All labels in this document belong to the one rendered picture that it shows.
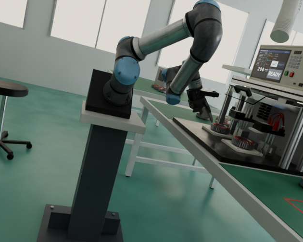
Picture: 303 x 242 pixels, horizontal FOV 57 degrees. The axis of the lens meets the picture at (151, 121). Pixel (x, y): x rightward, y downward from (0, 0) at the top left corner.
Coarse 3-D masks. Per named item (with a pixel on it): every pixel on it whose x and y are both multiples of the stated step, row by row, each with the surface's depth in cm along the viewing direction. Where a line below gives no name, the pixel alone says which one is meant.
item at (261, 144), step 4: (260, 140) 144; (260, 144) 144; (268, 144) 140; (260, 148) 143; (268, 148) 138; (276, 148) 139; (264, 152) 140; (268, 152) 139; (272, 152) 139; (272, 156) 140
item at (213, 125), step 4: (212, 124) 159; (216, 124) 163; (220, 124) 164; (212, 128) 158; (216, 128) 156; (220, 128) 155; (224, 128) 156; (228, 128) 157; (220, 132) 156; (224, 132) 156; (228, 132) 157
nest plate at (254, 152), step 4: (224, 140) 141; (228, 140) 144; (228, 144) 136; (232, 144) 137; (232, 148) 133; (236, 148) 130; (240, 148) 133; (240, 152) 130; (244, 152) 131; (248, 152) 131; (252, 152) 132; (256, 152) 134
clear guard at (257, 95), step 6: (234, 90) 131; (240, 90) 128; (252, 90) 122; (234, 96) 126; (240, 96) 123; (246, 96) 120; (252, 96) 118; (258, 96) 115; (264, 96) 113; (276, 96) 113; (252, 102) 113; (300, 102) 117
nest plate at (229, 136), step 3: (204, 126) 164; (207, 126) 166; (207, 129) 159; (210, 129) 160; (210, 132) 156; (213, 132) 154; (216, 132) 156; (216, 135) 153; (219, 135) 153; (222, 135) 154; (225, 135) 154; (228, 135) 156; (231, 135) 159; (231, 138) 156
